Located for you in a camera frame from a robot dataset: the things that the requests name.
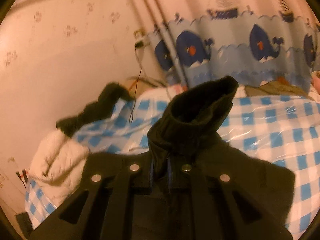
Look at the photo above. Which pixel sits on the pink soft toy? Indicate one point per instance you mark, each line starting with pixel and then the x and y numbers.
pixel 316 81

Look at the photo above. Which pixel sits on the blue checked bed sheet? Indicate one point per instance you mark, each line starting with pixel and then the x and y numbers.
pixel 262 130

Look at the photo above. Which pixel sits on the dark jacket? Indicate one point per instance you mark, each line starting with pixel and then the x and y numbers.
pixel 200 110

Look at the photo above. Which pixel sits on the wall socket with charger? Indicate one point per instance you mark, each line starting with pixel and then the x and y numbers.
pixel 140 39

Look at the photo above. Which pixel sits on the brown pillow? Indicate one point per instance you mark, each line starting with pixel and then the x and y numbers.
pixel 277 88

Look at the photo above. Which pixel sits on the whale print curtain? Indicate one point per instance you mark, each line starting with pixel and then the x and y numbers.
pixel 225 42

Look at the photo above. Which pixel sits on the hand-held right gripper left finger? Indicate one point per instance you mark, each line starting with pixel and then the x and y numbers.
pixel 151 175

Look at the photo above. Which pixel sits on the thin grey pole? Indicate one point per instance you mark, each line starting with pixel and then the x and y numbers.
pixel 172 42
pixel 156 27

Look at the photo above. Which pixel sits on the white puffy jacket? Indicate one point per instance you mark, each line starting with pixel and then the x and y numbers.
pixel 57 160

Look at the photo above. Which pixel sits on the black fuzzy cloth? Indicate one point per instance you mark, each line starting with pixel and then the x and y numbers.
pixel 95 110

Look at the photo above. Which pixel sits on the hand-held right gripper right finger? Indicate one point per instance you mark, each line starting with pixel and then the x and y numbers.
pixel 170 175

